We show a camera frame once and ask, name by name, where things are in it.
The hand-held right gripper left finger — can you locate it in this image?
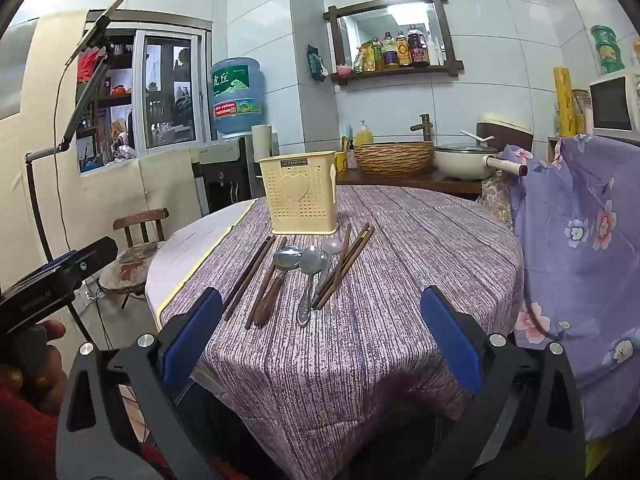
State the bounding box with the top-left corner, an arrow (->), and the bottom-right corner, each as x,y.
56,287 -> 224,480

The dark wooden counter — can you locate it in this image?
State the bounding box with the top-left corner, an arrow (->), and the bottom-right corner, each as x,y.
336,165 -> 483,201

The clear plastic spoon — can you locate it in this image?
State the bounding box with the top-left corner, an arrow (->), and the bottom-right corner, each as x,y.
315,237 -> 343,296

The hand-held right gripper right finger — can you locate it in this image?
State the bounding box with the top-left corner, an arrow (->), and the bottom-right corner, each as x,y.
420,285 -> 587,480

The wicker basin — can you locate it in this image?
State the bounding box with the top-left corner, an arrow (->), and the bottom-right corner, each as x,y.
354,141 -> 435,177

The white and brown rice cooker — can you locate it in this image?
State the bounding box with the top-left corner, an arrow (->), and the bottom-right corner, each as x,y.
475,115 -> 535,151

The white microwave oven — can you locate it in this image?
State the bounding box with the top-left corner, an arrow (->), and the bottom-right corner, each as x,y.
589,69 -> 640,136

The cream paper roll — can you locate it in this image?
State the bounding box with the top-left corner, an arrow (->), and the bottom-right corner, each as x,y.
251,124 -> 274,161

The wooden framed mirror shelf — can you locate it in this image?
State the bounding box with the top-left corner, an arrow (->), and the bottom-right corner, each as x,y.
323,0 -> 465,86

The cream plastic utensil holder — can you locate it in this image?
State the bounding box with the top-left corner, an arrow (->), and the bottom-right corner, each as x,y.
257,151 -> 340,236

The all metal spoon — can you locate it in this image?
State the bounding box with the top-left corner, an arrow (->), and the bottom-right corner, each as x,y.
296,246 -> 326,329

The dark sauce bottle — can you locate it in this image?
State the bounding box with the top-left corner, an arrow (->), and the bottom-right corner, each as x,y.
407,25 -> 430,67

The purple striped tablecloth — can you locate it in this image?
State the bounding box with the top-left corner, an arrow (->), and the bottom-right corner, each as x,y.
157,185 -> 525,480

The sliding window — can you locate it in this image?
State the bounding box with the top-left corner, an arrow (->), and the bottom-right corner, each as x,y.
77,22 -> 211,173

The blue water jug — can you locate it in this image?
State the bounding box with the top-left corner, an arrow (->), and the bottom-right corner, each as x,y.
209,57 -> 265,136

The bronze faucet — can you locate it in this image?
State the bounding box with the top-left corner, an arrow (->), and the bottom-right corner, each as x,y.
410,114 -> 435,143

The yellow wrap roll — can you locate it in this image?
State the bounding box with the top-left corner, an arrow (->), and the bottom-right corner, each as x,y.
552,66 -> 576,136

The water dispenser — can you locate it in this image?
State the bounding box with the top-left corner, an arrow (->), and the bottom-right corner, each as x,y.
192,135 -> 256,216

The white cloth with yellow edge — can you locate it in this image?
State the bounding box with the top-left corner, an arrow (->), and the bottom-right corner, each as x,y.
145,199 -> 258,331

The yellow snack packet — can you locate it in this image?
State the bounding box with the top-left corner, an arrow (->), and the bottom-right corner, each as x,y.
357,40 -> 383,73

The green hanging packet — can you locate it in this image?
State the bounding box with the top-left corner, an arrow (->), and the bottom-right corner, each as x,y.
306,44 -> 328,83

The brown patterned cloth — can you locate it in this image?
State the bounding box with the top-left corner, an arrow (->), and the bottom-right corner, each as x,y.
480,170 -> 516,231

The metal spoon with wooden handle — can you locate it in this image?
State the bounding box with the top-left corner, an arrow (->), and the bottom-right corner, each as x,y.
252,244 -> 305,329

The round cartoon seat cushion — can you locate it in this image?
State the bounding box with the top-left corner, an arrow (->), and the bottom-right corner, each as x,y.
99,241 -> 166,295

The person's left hand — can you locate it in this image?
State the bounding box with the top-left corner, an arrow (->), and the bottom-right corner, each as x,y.
29,320 -> 68,416

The green jar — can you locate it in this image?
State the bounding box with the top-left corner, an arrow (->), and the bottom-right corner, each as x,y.
591,25 -> 625,75

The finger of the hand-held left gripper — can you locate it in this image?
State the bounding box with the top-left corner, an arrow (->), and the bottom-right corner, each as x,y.
65,236 -> 119,278

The wooden chair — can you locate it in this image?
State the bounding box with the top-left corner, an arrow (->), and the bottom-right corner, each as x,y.
112,208 -> 171,311

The purple floral cloth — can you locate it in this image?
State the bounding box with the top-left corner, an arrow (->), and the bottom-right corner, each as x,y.
502,132 -> 640,443

